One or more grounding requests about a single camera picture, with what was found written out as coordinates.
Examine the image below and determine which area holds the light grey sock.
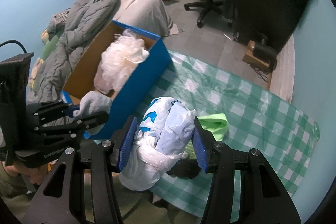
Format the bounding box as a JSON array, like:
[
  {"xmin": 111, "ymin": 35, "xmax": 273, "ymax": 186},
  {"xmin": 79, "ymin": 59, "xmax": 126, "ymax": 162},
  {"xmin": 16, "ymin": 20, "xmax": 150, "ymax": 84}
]
[{"xmin": 73, "ymin": 91, "xmax": 112, "ymax": 135}]

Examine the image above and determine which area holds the lime green microfibre cloth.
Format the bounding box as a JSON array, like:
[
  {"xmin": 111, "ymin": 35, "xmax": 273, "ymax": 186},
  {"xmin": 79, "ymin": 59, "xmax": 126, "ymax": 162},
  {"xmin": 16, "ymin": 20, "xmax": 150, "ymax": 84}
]
[{"xmin": 198, "ymin": 113, "xmax": 229, "ymax": 141}]

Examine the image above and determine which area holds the white blue plastic bag bundle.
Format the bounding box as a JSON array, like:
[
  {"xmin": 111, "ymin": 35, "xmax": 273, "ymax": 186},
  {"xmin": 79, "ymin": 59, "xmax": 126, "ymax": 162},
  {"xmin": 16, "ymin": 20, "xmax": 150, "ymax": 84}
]
[{"xmin": 119, "ymin": 96, "xmax": 196, "ymax": 191}]

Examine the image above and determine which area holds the black sock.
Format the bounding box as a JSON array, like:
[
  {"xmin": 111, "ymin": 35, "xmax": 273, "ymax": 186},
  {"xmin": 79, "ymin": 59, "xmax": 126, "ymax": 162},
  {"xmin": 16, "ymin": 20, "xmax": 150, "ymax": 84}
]
[{"xmin": 166, "ymin": 158, "xmax": 202, "ymax": 179}]

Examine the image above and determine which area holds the white mesh bath pouf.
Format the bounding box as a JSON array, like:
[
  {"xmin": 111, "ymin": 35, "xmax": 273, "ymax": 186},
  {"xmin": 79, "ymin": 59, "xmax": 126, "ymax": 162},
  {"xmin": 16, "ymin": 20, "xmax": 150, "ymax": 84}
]
[{"xmin": 93, "ymin": 29, "xmax": 150, "ymax": 95}]

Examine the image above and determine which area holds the green pillow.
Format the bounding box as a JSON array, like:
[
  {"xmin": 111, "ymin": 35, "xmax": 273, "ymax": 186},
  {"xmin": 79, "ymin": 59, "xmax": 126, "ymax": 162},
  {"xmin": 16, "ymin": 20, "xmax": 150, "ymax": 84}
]
[{"xmin": 42, "ymin": 29, "xmax": 63, "ymax": 61}]

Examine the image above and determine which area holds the black cylinder device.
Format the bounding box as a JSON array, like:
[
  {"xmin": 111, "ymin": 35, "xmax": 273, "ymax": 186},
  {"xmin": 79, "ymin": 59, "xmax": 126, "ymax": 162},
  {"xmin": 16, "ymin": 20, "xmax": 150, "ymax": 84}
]
[{"xmin": 252, "ymin": 34, "xmax": 277, "ymax": 69}]

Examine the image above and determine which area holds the green checkered tablecloth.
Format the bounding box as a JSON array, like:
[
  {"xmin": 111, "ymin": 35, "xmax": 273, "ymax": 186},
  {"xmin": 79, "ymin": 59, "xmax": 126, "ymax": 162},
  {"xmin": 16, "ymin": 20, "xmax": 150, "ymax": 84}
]
[{"xmin": 135, "ymin": 51, "xmax": 320, "ymax": 221}]

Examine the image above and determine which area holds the grey quilted duvet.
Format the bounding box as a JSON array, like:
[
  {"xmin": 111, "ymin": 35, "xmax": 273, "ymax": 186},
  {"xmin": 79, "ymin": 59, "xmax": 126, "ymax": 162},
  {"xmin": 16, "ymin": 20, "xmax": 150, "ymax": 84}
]
[{"xmin": 27, "ymin": 0, "xmax": 120, "ymax": 104}]

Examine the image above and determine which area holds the small cardboard box on floor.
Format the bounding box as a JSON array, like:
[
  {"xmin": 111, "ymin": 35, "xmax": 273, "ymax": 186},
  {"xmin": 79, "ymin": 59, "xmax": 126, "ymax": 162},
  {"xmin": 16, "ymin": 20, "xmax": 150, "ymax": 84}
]
[{"xmin": 242, "ymin": 40, "xmax": 272, "ymax": 72}]

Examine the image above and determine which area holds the beige bed sheet mattress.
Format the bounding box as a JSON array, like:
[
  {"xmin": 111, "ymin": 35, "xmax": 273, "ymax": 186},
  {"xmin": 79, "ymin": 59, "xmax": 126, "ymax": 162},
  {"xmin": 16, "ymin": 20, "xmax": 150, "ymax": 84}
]
[{"xmin": 112, "ymin": 0, "xmax": 179, "ymax": 37}]

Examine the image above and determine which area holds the blue cardboard box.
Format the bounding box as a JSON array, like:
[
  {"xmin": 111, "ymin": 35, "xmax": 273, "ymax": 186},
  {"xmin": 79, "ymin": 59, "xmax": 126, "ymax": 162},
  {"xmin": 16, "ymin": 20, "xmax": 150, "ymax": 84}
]
[{"xmin": 63, "ymin": 20, "xmax": 171, "ymax": 140}]

